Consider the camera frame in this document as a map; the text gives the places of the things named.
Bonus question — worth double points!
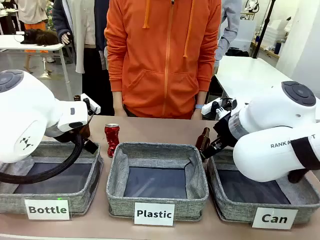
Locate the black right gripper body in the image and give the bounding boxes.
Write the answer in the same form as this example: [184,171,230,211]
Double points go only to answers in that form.
[213,115,239,149]

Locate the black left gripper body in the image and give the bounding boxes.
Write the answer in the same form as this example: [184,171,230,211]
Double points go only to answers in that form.
[83,139,99,155]

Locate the brown glass bottle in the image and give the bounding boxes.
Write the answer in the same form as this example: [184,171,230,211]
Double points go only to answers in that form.
[194,126,211,162]
[73,94,91,139]

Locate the crushed red soda can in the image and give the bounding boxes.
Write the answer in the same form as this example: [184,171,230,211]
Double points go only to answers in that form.
[104,123,121,158]

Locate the grey fabric basket Can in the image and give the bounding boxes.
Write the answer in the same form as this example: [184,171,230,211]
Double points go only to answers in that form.
[206,147,320,225]

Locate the grey fabric basket Bottle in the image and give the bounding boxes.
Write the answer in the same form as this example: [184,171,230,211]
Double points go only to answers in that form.
[0,139,104,216]

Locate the grey fabric basket Plastic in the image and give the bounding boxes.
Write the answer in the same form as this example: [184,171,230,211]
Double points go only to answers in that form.
[105,141,210,222]

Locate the white Can label card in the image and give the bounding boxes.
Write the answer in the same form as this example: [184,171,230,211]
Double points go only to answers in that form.
[251,207,299,231]

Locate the person's left hand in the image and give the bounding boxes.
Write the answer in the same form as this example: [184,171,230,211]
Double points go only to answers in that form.
[190,108,203,121]

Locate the person's right hand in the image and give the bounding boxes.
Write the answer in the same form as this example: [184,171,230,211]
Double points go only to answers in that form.
[112,98,125,117]

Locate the pale hand of bystander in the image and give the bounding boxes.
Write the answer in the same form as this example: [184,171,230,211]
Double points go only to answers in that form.
[60,31,72,47]

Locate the large white rounded table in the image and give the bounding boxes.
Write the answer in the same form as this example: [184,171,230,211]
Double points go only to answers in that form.
[214,55,305,106]

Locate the white Bottle label card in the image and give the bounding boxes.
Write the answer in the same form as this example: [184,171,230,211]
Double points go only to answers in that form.
[24,198,71,221]

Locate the white Plastic label card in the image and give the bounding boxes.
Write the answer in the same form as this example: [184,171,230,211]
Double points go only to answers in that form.
[133,202,176,227]

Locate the person in orange hoodie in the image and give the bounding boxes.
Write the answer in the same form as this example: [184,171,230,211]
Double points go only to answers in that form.
[103,0,222,120]

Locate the person in grey shirt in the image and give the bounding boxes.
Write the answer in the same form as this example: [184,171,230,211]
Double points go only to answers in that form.
[213,0,244,76]

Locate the stacked clear plastic boxes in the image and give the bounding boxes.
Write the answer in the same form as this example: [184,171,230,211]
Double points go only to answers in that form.
[262,20,289,44]

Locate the black tripod pole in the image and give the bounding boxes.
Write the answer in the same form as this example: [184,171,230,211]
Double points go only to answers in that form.
[250,0,277,60]

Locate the person in white coat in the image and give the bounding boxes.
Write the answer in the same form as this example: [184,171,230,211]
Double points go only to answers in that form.
[51,0,115,117]

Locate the white table with thin legs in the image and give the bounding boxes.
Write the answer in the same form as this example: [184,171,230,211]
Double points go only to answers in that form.
[0,34,74,101]

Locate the black furry bag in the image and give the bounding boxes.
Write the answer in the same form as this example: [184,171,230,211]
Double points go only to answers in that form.
[20,28,60,47]

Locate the person in orange shorts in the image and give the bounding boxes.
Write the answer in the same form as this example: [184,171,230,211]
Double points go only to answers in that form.
[15,0,51,74]

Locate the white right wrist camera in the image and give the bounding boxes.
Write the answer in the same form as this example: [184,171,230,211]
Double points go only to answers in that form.
[200,97,238,119]

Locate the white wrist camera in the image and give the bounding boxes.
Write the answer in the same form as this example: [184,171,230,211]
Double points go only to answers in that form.
[200,97,238,119]
[79,92,102,115]

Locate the black left arm cable sleeve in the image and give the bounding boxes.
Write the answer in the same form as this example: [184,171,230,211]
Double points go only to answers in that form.
[0,134,85,185]

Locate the black arm cable sleeve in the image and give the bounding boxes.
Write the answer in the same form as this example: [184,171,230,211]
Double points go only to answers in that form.
[0,134,85,185]
[286,136,320,185]

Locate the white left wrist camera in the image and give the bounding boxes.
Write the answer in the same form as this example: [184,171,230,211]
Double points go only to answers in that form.
[79,92,102,115]

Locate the black right arm cable sleeve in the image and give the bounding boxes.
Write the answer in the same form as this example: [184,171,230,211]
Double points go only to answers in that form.
[286,136,320,185]

